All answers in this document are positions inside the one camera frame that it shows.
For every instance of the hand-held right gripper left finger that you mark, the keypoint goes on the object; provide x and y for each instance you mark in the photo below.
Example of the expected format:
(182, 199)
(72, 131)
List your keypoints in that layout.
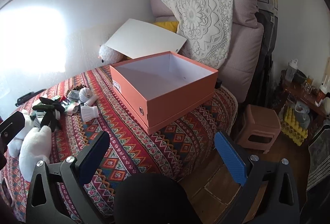
(95, 151)

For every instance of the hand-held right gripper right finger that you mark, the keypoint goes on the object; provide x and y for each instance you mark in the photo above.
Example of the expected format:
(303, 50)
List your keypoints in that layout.
(229, 159)

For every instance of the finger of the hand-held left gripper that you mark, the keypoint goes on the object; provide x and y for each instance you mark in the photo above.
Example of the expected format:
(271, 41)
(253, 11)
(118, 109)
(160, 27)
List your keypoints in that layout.
(11, 127)

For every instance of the white plush bear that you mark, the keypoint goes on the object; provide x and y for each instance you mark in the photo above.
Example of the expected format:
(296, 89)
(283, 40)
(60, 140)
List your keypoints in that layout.
(33, 146)

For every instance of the white plastic bulb housing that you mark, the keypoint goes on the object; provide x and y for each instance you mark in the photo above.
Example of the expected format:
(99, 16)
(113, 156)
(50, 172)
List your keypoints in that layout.
(89, 113)

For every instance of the mint green pouch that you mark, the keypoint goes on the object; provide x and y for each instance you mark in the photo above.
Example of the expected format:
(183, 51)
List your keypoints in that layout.
(71, 108)

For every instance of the orange storage box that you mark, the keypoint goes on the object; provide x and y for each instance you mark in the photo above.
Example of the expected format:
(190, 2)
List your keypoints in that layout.
(175, 100)

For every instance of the black long pen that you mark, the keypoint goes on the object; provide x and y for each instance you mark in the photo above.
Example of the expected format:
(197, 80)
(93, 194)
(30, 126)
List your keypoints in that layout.
(28, 97)

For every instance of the pink plastic stool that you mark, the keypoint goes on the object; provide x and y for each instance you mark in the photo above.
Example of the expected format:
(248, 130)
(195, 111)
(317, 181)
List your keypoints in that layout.
(257, 120)

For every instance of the light bulb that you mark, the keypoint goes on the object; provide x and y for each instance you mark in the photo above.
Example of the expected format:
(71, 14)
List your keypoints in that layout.
(90, 101)

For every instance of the white yarn ball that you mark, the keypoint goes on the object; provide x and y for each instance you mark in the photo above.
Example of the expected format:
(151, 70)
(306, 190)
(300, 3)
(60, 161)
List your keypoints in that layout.
(85, 94)

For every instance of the red patterned blanket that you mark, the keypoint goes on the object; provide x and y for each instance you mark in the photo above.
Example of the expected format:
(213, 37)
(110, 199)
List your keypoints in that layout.
(154, 151)

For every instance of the clear plastic box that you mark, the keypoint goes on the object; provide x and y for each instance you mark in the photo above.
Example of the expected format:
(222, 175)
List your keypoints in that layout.
(74, 95)

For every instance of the yellow egg tray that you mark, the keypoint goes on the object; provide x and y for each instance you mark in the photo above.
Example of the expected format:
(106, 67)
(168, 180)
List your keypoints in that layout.
(292, 133)

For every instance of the grey plastic bag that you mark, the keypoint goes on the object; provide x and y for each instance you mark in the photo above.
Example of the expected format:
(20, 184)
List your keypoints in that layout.
(302, 115)

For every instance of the dark grey patterned cloth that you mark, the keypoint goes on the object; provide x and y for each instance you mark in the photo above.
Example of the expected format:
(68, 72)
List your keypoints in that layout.
(319, 159)

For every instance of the wooden side table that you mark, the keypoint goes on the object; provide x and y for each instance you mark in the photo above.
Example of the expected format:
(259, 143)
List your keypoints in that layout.
(304, 97)

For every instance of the white plush bird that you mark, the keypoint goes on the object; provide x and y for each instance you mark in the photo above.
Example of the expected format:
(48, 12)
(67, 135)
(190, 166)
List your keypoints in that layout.
(109, 55)

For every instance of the clear shaker bottle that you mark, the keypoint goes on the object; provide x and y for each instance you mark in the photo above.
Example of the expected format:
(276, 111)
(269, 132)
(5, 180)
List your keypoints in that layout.
(291, 71)

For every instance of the glass cup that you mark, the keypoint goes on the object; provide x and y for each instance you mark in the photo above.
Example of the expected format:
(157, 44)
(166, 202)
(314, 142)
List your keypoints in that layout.
(308, 83)

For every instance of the white bottle with red label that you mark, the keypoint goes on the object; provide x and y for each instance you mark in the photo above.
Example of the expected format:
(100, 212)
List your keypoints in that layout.
(321, 96)

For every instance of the pink upholstered sofa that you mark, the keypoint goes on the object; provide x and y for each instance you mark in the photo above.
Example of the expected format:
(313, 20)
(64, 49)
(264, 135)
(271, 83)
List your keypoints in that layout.
(245, 46)

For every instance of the white cardboard sheet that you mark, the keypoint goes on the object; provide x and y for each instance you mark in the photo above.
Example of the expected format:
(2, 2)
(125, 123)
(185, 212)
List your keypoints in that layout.
(144, 38)

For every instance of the dark hanging clothes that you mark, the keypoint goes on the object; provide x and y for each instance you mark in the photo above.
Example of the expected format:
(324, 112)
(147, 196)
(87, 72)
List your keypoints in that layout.
(268, 40)

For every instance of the white lace cloth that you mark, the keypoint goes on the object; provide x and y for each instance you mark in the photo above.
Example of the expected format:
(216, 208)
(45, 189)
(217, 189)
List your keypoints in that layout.
(201, 20)

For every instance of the yellow cushion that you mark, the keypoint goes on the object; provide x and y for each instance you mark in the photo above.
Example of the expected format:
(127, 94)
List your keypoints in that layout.
(167, 25)

